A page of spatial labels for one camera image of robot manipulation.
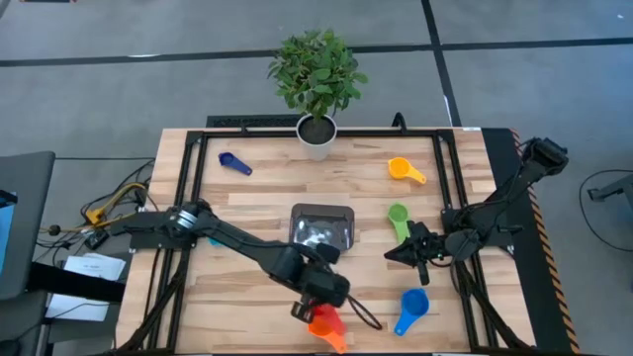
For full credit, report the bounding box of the black hazard-striped mat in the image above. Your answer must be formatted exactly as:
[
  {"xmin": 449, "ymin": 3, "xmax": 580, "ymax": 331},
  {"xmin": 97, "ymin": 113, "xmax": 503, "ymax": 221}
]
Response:
[{"xmin": 482, "ymin": 127, "xmax": 583, "ymax": 355}]

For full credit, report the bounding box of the yellow cable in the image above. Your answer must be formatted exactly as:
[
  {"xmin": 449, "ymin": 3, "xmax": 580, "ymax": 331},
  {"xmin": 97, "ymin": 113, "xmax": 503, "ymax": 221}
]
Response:
[{"xmin": 86, "ymin": 181, "xmax": 149, "ymax": 223}]

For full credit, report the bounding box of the grey stand leg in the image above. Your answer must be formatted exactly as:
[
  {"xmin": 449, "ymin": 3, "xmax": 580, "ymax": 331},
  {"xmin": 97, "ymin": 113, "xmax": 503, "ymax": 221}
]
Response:
[{"xmin": 587, "ymin": 172, "xmax": 633, "ymax": 203}]

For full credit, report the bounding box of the white plant pot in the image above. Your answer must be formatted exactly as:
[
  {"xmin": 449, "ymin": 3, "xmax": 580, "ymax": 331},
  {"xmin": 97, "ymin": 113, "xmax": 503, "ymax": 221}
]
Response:
[{"xmin": 295, "ymin": 113, "xmax": 339, "ymax": 162}]

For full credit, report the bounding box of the orange measuring cup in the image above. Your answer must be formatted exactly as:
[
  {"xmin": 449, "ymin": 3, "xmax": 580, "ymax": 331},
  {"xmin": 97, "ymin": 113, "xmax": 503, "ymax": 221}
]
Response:
[{"xmin": 307, "ymin": 315, "xmax": 349, "ymax": 355}]

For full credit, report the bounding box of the black cable bundle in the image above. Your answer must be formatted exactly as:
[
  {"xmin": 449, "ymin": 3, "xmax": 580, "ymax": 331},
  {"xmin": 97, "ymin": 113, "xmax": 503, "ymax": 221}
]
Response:
[{"xmin": 78, "ymin": 158, "xmax": 155, "ymax": 219}]

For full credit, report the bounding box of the bright blue measuring cup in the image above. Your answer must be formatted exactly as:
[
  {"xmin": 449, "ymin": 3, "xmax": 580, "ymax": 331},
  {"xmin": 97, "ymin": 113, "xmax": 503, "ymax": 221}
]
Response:
[{"xmin": 393, "ymin": 287, "xmax": 431, "ymax": 338}]

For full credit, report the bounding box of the white paper sheet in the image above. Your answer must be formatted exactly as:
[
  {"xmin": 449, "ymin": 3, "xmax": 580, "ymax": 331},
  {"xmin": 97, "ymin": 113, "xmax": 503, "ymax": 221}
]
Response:
[
  {"xmin": 63, "ymin": 252, "xmax": 128, "ymax": 283},
  {"xmin": 45, "ymin": 294, "xmax": 110, "ymax": 322}
]

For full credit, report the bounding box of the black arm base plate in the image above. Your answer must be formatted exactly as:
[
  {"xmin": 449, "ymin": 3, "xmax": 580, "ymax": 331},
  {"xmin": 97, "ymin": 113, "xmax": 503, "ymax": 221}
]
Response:
[
  {"xmin": 129, "ymin": 210, "xmax": 200, "ymax": 251},
  {"xmin": 441, "ymin": 207, "xmax": 516, "ymax": 249}
]

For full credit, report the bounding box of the thin black floor cable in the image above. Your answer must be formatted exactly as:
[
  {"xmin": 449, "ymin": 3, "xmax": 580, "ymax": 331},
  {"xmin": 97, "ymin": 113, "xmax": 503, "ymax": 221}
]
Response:
[{"xmin": 578, "ymin": 168, "xmax": 633, "ymax": 253}]

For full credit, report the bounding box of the red measuring cup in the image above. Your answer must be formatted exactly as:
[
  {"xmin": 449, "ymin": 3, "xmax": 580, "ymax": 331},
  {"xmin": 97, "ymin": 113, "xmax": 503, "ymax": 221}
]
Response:
[{"xmin": 310, "ymin": 303, "xmax": 347, "ymax": 337}]

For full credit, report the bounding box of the black metal table frame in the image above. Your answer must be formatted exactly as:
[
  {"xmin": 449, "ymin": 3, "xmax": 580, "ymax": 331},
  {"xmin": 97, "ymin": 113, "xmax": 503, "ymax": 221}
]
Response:
[{"xmin": 116, "ymin": 127, "xmax": 538, "ymax": 355}]

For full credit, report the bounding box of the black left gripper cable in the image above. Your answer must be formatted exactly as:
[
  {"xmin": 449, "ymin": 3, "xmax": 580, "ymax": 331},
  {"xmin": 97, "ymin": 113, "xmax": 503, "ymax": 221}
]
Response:
[{"xmin": 345, "ymin": 295, "xmax": 384, "ymax": 331}]

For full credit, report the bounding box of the green leafy plant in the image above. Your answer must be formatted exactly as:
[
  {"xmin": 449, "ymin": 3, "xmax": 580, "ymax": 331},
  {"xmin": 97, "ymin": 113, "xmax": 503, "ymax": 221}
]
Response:
[{"xmin": 266, "ymin": 28, "xmax": 370, "ymax": 120}]

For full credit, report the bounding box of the dark grey basket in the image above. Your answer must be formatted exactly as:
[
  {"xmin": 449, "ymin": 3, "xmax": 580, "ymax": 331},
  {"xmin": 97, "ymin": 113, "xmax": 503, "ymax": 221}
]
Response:
[{"xmin": 289, "ymin": 202, "xmax": 356, "ymax": 252}]

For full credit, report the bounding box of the grey desk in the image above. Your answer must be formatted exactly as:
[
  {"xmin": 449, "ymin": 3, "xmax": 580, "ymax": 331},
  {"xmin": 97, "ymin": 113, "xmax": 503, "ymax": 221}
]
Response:
[{"xmin": 0, "ymin": 150, "xmax": 56, "ymax": 302}]

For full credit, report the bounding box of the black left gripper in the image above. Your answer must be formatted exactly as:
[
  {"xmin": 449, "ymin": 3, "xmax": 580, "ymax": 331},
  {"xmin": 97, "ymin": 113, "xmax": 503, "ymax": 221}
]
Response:
[{"xmin": 290, "ymin": 261, "xmax": 351, "ymax": 322}]

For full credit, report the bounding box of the small black box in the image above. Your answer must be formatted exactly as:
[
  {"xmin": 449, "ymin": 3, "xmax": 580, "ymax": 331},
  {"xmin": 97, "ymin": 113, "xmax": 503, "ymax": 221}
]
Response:
[{"xmin": 83, "ymin": 229, "xmax": 111, "ymax": 251}]

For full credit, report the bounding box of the green measuring cup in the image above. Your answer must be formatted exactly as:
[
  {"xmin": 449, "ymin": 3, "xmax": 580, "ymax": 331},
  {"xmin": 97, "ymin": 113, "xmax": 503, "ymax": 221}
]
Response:
[{"xmin": 387, "ymin": 202, "xmax": 412, "ymax": 245}]

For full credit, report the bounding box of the dark blue measuring cup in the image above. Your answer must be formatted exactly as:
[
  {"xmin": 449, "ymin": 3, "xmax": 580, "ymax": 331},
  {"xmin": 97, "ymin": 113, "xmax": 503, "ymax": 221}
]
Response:
[{"xmin": 218, "ymin": 151, "xmax": 254, "ymax": 177}]

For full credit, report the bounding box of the blue object on desk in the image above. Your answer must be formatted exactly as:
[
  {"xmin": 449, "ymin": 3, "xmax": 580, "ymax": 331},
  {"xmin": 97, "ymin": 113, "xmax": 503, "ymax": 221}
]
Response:
[{"xmin": 0, "ymin": 190, "xmax": 19, "ymax": 276}]

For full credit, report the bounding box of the yellow measuring cup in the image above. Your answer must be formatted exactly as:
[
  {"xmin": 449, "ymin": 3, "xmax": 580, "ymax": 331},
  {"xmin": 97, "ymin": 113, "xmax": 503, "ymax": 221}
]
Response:
[{"xmin": 387, "ymin": 156, "xmax": 428, "ymax": 186}]

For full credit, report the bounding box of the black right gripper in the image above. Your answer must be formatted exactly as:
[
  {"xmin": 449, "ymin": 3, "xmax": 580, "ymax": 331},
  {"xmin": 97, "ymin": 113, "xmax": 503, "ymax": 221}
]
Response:
[{"xmin": 384, "ymin": 235, "xmax": 449, "ymax": 287}]

